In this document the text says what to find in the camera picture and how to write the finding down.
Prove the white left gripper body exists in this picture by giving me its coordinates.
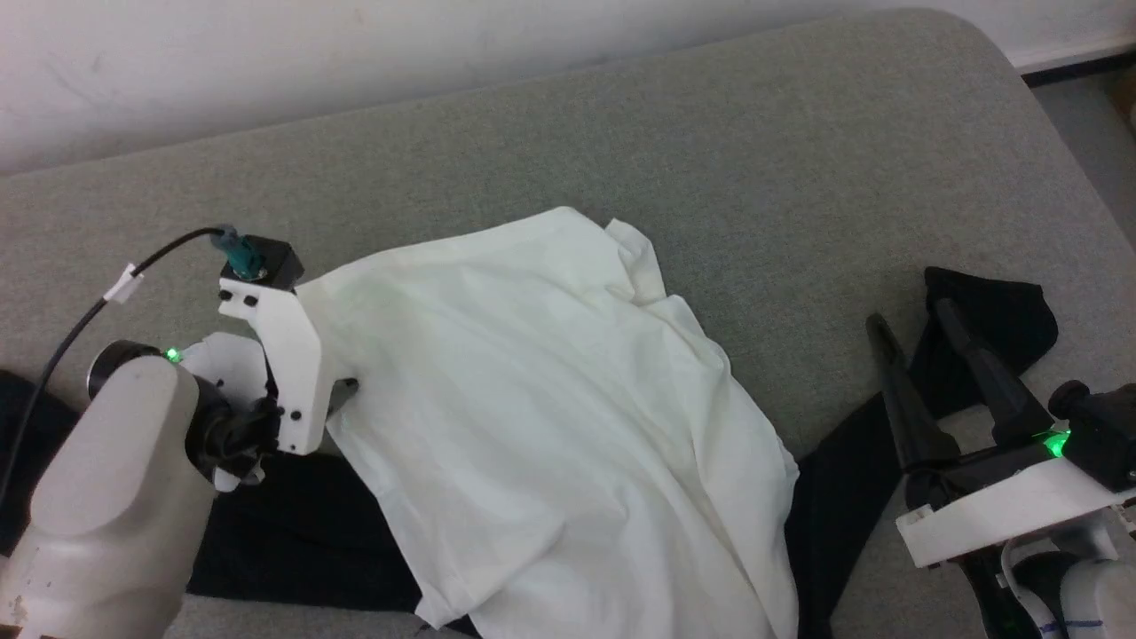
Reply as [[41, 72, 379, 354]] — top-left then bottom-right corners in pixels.
[[217, 277, 324, 456]]

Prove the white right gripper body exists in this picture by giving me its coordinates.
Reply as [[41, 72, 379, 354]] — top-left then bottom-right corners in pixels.
[[895, 439, 1136, 570]]

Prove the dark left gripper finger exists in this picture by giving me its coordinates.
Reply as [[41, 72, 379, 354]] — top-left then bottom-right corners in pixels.
[[325, 378, 359, 422]]

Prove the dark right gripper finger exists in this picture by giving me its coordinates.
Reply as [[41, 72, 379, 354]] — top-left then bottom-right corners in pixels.
[[932, 297, 1057, 448], [865, 312, 960, 472]]

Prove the white and black t-shirt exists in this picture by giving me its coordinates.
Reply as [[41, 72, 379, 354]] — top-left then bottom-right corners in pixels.
[[0, 207, 1059, 639]]

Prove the dark baseboard strip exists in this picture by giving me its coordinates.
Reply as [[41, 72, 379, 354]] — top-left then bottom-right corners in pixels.
[[1021, 51, 1136, 87]]

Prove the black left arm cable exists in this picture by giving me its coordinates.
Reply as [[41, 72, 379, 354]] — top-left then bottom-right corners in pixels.
[[0, 226, 249, 507]]

